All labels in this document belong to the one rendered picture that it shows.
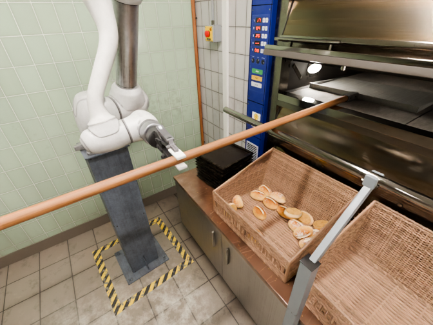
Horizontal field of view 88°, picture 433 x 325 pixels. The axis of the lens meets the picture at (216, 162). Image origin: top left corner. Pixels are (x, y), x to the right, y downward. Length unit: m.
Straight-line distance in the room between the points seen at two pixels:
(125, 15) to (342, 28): 0.87
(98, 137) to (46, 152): 1.05
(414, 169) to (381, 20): 0.56
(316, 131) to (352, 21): 0.49
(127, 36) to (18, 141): 1.09
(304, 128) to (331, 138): 0.16
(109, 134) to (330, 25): 0.99
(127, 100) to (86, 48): 0.61
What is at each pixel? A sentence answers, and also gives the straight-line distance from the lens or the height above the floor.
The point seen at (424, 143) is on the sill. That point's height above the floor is 1.15.
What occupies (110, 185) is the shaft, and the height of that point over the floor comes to 1.19.
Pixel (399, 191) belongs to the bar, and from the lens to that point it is 0.76.
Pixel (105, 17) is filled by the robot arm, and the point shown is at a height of 1.57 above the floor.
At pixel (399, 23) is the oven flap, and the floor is 1.52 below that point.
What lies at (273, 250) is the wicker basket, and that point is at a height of 0.72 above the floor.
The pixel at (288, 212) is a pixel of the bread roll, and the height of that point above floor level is 0.67.
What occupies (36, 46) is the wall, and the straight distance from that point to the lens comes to 1.78.
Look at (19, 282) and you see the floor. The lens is 2.31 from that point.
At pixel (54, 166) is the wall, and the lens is 1.99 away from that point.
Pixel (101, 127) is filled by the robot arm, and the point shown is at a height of 1.24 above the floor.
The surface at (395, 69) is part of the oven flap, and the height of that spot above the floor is 1.40.
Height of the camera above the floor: 1.56
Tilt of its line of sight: 33 degrees down
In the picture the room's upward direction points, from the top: 2 degrees counter-clockwise
